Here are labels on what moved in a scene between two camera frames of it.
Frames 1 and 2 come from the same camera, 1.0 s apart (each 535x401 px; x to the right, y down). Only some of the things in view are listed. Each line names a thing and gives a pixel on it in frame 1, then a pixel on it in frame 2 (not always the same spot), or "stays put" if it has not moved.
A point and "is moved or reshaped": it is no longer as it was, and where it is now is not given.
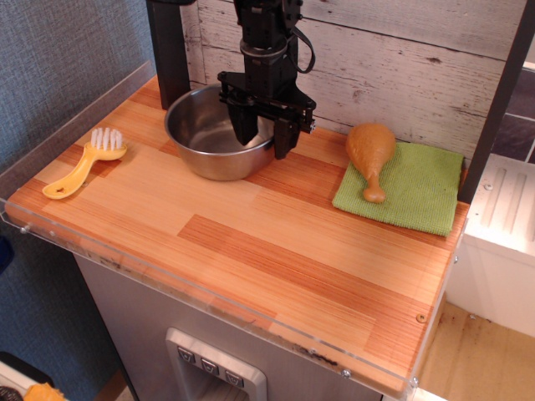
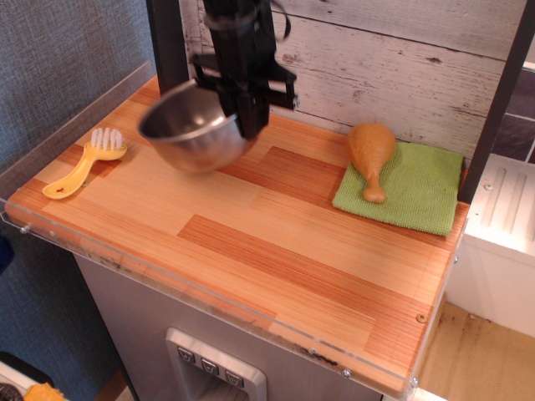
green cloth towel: [422, 186] stays put
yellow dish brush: [105, 144] stays put
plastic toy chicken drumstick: [371, 145] stays put
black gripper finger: [286, 137] to [253, 112]
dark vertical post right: [509, 88] stays put
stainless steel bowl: [201, 123] is moved or reshaped
